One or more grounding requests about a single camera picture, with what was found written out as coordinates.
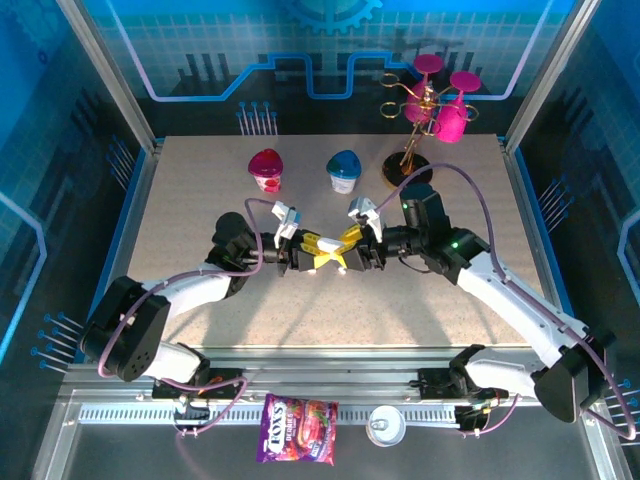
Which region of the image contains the blue lid yogurt cup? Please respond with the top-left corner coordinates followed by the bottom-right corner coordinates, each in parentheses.
top-left (325, 150), bottom-right (363, 195)

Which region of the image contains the pink lid yogurt cup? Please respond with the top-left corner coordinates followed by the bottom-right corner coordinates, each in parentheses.
top-left (247, 148), bottom-right (284, 194)

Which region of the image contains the pink wine glass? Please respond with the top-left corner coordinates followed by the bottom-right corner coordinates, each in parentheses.
top-left (432, 71), bottom-right (482, 145)
top-left (404, 53), bottom-right (445, 126)

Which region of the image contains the silver drink can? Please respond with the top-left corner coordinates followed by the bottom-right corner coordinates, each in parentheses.
top-left (365, 404), bottom-right (407, 448)

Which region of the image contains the purple candy bag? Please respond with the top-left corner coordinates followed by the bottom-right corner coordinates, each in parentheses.
top-left (255, 393), bottom-right (340, 467)

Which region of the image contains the left black adapter box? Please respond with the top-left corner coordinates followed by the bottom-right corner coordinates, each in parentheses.
top-left (172, 397), bottom-right (211, 430)

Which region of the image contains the black adapter box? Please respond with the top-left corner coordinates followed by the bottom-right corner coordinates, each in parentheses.
top-left (455, 403), bottom-right (494, 434)
top-left (172, 397), bottom-right (211, 430)

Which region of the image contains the right black adapter box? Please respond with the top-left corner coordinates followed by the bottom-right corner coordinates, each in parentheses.
top-left (455, 403), bottom-right (494, 434)

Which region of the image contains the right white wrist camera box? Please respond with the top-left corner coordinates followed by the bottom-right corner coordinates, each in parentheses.
top-left (347, 196), bottom-right (384, 244)

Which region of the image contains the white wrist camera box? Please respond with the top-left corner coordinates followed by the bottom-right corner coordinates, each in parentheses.
top-left (347, 196), bottom-right (384, 244)
top-left (269, 200), bottom-right (303, 242)

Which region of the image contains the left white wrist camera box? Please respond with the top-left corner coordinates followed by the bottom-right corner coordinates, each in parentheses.
top-left (269, 200), bottom-right (303, 242)

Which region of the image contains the gold wire glass rack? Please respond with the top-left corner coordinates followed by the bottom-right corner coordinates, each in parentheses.
top-left (378, 72), bottom-right (479, 194)

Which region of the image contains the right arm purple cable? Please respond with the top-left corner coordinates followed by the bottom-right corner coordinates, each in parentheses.
top-left (372, 163), bottom-right (638, 442)

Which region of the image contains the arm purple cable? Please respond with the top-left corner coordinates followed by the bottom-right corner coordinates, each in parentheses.
top-left (97, 197), bottom-right (276, 439)
top-left (372, 163), bottom-right (638, 442)

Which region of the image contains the aluminium frame beam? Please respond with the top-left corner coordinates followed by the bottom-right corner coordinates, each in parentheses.
top-left (59, 347), bottom-right (601, 404)

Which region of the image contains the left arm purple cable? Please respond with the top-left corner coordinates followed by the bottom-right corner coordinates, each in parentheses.
top-left (97, 197), bottom-right (276, 439)

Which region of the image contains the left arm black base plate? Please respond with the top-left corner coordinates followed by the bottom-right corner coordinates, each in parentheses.
top-left (151, 367), bottom-right (242, 401)

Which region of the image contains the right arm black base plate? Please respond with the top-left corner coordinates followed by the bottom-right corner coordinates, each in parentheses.
top-left (417, 367), bottom-right (510, 401)

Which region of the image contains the right aluminium frame post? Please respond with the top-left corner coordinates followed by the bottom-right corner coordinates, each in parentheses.
top-left (503, 0), bottom-right (602, 154)

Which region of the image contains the aluminium frame post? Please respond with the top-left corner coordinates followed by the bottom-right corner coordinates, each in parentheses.
top-left (56, 0), bottom-right (160, 154)
top-left (503, 0), bottom-right (602, 154)

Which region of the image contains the grey slotted cable duct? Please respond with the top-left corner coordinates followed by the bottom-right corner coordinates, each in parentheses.
top-left (78, 403), bottom-right (461, 426)

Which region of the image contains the left aluminium frame post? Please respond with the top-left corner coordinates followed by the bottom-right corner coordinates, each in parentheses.
top-left (56, 0), bottom-right (160, 154)

